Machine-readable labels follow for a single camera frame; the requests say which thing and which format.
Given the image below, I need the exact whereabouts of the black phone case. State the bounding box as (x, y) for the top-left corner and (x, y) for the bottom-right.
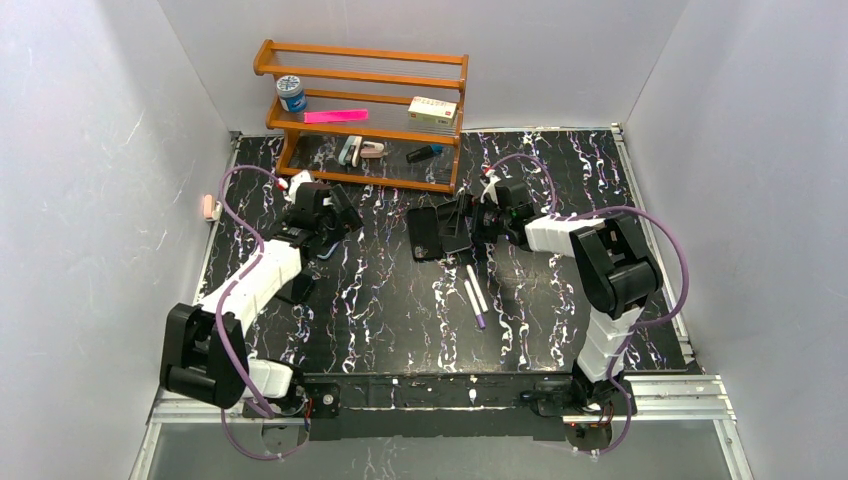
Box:
(406, 207), (445, 262)

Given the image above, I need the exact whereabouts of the black smartphone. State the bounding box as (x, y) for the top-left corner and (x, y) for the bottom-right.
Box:
(274, 270), (315, 305)

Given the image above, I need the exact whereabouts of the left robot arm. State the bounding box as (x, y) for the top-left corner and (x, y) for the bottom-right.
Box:
(159, 181), (363, 416)

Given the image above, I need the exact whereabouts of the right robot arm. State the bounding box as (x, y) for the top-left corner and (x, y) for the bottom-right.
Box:
(447, 176), (664, 407)

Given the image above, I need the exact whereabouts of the blue phone on table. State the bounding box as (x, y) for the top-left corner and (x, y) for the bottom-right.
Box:
(316, 241), (341, 261)

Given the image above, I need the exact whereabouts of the pink small stapler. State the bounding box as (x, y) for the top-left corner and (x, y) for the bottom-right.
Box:
(359, 140), (386, 159)

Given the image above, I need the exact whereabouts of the white purple marker right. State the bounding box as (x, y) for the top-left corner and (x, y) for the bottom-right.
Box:
(466, 265), (489, 313)

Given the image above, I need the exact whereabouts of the white purple marker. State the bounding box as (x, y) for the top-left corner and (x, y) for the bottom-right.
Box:
(466, 265), (489, 313)
(463, 280), (486, 331)

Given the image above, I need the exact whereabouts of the teal white stapler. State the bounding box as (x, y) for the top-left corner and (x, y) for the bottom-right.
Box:
(338, 136), (363, 168)

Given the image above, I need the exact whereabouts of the black marker blue cap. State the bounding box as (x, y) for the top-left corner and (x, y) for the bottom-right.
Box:
(405, 144), (444, 164)

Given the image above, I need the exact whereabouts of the white purple marker left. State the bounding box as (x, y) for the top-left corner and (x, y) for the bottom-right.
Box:
(463, 280), (486, 331)

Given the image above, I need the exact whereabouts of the pink flat strip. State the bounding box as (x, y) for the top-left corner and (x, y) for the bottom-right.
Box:
(303, 109), (369, 124)

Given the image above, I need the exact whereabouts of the white red cardboard box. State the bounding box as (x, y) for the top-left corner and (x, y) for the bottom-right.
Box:
(407, 96), (457, 127)

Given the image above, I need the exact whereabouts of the blue white round jar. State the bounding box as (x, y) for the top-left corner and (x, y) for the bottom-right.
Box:
(275, 75), (307, 113)

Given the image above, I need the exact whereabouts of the orange wooden shelf rack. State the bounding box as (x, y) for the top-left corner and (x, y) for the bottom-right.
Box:
(253, 39), (469, 194)

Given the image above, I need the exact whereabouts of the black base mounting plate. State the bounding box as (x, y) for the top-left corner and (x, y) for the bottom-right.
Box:
(269, 373), (637, 443)

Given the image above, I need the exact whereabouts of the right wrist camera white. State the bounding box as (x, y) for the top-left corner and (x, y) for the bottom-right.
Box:
(480, 168), (501, 205)

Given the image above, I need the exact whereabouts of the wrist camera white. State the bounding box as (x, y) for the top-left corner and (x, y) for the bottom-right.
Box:
(480, 168), (501, 205)
(276, 170), (315, 202)

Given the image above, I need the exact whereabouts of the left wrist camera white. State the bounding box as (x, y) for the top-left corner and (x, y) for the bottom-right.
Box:
(276, 170), (315, 202)

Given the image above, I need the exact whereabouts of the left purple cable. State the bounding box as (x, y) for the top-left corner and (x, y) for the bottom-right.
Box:
(215, 164), (293, 462)

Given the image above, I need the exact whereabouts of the purple cable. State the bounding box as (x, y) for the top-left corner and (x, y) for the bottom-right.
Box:
(483, 153), (690, 458)
(215, 164), (293, 462)

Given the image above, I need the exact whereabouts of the pink wall clip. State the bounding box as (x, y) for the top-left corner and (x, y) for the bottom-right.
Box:
(202, 194), (222, 222)

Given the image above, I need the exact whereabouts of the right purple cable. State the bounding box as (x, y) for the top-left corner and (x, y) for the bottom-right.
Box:
(483, 153), (690, 458)

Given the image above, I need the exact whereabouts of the aluminium front rail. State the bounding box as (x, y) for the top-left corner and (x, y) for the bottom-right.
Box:
(148, 374), (737, 425)

